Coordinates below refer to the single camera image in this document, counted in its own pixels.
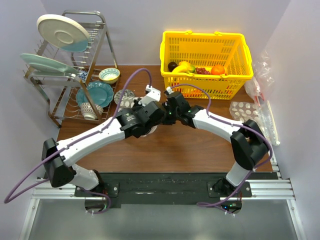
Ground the yellow banana bunch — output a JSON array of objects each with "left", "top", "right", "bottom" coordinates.
[{"left": 172, "top": 61, "right": 196, "bottom": 74}]

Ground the yellow plastic shopping basket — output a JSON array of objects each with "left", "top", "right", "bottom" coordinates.
[{"left": 159, "top": 30, "right": 254, "bottom": 100}]

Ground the clear zip top bag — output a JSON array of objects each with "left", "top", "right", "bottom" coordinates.
[{"left": 118, "top": 96, "right": 157, "bottom": 138}]

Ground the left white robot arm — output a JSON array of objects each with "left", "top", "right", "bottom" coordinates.
[{"left": 42, "top": 101, "right": 168, "bottom": 196}]

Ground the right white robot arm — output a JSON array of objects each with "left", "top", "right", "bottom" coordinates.
[{"left": 163, "top": 87, "right": 270, "bottom": 197}]

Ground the polka dot plastic bag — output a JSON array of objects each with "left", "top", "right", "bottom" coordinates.
[{"left": 229, "top": 101, "right": 260, "bottom": 123}]

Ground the crumpled clear plastic bag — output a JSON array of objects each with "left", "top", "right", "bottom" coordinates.
[{"left": 244, "top": 50, "right": 275, "bottom": 107}]

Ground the black floral patterned bowl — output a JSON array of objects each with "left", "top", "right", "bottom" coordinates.
[{"left": 113, "top": 89, "right": 135, "bottom": 104}]

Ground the dark avocado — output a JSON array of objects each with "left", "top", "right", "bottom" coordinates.
[{"left": 167, "top": 61, "right": 178, "bottom": 72}]

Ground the red grape bunch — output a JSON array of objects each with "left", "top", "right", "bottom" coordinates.
[{"left": 195, "top": 67, "right": 211, "bottom": 75}]

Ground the orange fruit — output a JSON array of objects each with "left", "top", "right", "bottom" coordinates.
[{"left": 210, "top": 64, "right": 226, "bottom": 76}]

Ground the teal scalloped plate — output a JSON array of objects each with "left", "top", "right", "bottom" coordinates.
[{"left": 75, "top": 81, "right": 114, "bottom": 108}]

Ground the teal rimmed yellow bowl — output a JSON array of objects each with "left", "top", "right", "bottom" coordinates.
[{"left": 98, "top": 67, "right": 121, "bottom": 85}]

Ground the blue patterned cup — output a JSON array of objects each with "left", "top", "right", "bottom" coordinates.
[{"left": 80, "top": 102, "right": 98, "bottom": 120}]

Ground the steel dish rack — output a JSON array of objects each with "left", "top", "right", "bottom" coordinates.
[{"left": 20, "top": 10, "right": 116, "bottom": 128}]

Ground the small blue white bowl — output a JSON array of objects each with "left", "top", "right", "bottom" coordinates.
[{"left": 77, "top": 70, "right": 88, "bottom": 82}]

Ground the white and teal plate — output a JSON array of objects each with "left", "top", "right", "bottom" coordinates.
[{"left": 36, "top": 14, "right": 91, "bottom": 53}]

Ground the pale green plate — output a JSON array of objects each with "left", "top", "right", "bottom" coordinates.
[{"left": 20, "top": 53, "right": 78, "bottom": 75}]

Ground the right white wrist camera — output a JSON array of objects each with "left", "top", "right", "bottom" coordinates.
[{"left": 164, "top": 86, "right": 173, "bottom": 96}]

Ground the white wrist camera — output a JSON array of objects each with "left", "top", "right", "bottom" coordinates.
[
  {"left": 138, "top": 84, "right": 161, "bottom": 106},
  {"left": 164, "top": 86, "right": 173, "bottom": 96}
]

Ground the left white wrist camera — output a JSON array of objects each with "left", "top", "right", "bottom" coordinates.
[{"left": 138, "top": 84, "right": 161, "bottom": 106}]

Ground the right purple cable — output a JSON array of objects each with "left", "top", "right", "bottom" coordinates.
[{"left": 171, "top": 83, "right": 273, "bottom": 213}]

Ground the purple cable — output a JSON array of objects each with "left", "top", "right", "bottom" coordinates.
[
  {"left": 171, "top": 83, "right": 273, "bottom": 213},
  {"left": 3, "top": 67, "right": 154, "bottom": 205}
]

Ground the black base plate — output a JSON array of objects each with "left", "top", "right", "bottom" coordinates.
[{"left": 73, "top": 172, "right": 252, "bottom": 210}]

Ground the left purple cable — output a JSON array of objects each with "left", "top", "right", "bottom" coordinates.
[{"left": 3, "top": 67, "right": 154, "bottom": 205}]

